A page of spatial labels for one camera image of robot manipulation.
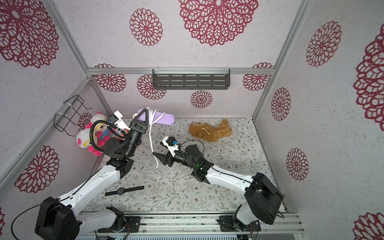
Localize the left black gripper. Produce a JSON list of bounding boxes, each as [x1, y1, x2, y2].
[[124, 109, 147, 158]]

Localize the white power cord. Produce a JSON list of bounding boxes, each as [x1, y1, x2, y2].
[[132, 107, 165, 169]]

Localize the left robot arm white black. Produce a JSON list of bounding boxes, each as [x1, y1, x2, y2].
[[35, 109, 149, 240]]

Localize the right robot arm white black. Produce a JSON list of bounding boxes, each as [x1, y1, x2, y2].
[[153, 145, 284, 225]]

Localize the upper white pink doll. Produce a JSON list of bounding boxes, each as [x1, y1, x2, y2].
[[86, 112, 111, 141]]

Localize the white pink doll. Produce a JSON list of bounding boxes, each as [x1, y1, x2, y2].
[[76, 129, 104, 156], [86, 112, 111, 141]]

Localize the brown plush toy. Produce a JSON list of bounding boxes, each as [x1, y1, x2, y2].
[[189, 119, 233, 142]]

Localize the black wrist watch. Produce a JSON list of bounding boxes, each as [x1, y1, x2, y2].
[[105, 186, 145, 197]]

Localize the lower white pink doll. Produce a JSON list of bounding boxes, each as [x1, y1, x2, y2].
[[76, 129, 104, 156]]

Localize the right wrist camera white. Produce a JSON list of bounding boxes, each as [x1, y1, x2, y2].
[[162, 136, 180, 157]]

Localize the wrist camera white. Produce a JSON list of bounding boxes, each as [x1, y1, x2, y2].
[[109, 111, 130, 136], [162, 136, 180, 157]]

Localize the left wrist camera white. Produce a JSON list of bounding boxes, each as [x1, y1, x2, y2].
[[109, 111, 130, 136]]

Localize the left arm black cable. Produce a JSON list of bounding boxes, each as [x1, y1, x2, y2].
[[89, 119, 127, 152]]

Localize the dark grey wall shelf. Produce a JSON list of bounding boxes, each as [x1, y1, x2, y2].
[[152, 69, 231, 90]]

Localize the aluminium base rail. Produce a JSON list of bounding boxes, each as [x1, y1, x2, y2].
[[53, 212, 305, 240]]

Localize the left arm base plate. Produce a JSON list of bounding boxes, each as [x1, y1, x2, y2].
[[97, 216, 142, 234]]

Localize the black wire basket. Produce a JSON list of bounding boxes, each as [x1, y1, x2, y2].
[[53, 95, 94, 137]]

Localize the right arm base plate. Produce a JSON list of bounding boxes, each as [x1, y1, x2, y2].
[[217, 215, 261, 232]]

